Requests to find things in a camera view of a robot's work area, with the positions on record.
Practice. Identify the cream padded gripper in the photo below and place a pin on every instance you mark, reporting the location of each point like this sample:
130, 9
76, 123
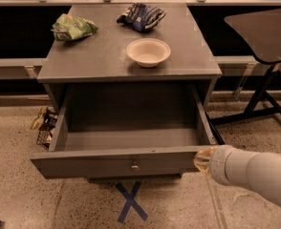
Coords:
217, 163

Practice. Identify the grey top drawer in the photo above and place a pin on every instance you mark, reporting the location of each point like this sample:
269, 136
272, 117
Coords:
102, 128

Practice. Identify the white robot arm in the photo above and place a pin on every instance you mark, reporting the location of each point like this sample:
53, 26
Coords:
259, 172

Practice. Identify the brass drawer knob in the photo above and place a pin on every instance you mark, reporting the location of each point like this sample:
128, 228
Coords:
135, 166

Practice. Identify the grey drawer cabinet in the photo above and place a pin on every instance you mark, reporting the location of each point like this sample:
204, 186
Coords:
102, 57

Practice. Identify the blue tape cross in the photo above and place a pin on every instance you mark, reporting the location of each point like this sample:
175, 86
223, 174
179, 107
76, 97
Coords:
130, 202

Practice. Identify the white bowl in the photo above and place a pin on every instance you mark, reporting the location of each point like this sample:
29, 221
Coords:
148, 52

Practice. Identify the black stand table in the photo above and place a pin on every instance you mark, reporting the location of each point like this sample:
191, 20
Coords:
261, 30

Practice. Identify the blue chip bag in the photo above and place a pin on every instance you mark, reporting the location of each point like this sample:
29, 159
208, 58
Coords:
141, 17

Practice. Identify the green chip bag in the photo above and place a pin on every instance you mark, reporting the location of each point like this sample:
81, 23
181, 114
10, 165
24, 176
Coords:
69, 28

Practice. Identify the black wire basket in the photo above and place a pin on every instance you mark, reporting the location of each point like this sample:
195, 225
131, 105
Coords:
45, 123

